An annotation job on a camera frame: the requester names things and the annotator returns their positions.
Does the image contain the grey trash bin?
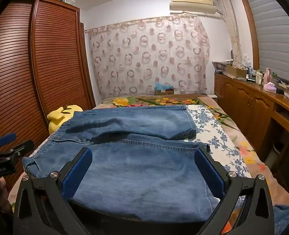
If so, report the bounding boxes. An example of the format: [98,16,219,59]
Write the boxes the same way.
[264,142,284,169]

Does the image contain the open cardboard box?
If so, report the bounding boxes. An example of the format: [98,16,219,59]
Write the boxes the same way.
[226,65,248,78]

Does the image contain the person's left hand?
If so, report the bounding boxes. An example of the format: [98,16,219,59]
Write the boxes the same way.
[0,177,13,214]

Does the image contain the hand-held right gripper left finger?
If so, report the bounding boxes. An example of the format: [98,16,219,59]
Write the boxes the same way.
[13,147,93,235]

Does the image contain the pink bottle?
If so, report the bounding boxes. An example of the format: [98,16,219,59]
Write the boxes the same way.
[264,68,272,85]

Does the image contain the stack of printed papers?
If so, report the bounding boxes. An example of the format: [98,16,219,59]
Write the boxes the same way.
[212,59,234,71]

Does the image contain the wooden sideboard cabinet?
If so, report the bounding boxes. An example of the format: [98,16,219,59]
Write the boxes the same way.
[213,71,289,167]

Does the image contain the colourful flower blanket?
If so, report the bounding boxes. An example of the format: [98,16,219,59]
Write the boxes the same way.
[8,93,289,235]

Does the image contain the beige tied curtain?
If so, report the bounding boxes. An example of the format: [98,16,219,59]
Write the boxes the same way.
[217,0,244,65]

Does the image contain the blue denim pants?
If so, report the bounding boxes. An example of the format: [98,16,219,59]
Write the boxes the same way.
[22,105,221,222]

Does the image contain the grey window blind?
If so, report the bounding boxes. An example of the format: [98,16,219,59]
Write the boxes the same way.
[245,0,289,84]

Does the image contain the blue floral white sheet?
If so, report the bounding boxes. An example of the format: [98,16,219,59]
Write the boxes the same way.
[184,104,254,179]

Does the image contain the wooden louvered wardrobe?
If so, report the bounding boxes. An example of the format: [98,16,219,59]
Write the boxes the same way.
[0,0,97,194]

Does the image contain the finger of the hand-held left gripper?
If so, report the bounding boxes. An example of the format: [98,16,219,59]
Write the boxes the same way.
[10,140,34,157]
[0,133,16,148]

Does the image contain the pink tissue box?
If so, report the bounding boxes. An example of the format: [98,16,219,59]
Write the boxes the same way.
[263,81,277,93]

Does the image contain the cream air conditioner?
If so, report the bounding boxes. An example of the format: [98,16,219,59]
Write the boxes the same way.
[169,0,223,15]

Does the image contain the ring patterned curtain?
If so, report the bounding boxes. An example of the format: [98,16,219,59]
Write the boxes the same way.
[84,15,211,97]

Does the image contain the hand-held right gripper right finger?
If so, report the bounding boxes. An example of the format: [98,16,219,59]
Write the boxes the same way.
[195,147,275,235]

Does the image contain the yellow plush toy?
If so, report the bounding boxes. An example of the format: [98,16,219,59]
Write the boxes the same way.
[47,104,83,136]

